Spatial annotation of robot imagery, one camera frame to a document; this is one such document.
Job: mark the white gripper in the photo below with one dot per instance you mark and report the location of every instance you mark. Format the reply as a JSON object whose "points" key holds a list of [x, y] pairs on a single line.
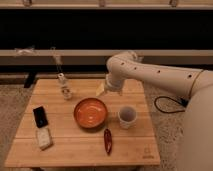
{"points": [[111, 84]]}

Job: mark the clear plastic bottle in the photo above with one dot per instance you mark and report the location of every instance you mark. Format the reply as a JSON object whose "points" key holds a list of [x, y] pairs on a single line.
{"points": [[63, 84]]}

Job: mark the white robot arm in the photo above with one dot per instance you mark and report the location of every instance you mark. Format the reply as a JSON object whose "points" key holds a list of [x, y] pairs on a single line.
{"points": [[195, 152]]}

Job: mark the orange bowl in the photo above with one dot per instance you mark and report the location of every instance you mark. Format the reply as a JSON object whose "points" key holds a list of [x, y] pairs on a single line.
{"points": [[90, 113]]}

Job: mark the white cup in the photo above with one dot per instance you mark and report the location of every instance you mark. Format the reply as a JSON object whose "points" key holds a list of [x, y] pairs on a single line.
{"points": [[127, 116]]}

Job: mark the wooden table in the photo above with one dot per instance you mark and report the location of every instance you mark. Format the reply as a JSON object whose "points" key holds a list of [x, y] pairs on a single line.
{"points": [[74, 146]]}

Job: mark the red chili pepper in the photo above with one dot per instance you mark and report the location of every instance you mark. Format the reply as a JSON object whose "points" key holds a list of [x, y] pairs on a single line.
{"points": [[108, 141]]}

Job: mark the black rectangular block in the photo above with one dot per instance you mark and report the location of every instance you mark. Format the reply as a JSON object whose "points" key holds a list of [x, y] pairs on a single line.
{"points": [[40, 117]]}

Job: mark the white sponge block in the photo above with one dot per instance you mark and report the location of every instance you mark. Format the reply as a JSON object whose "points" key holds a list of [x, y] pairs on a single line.
{"points": [[44, 138]]}

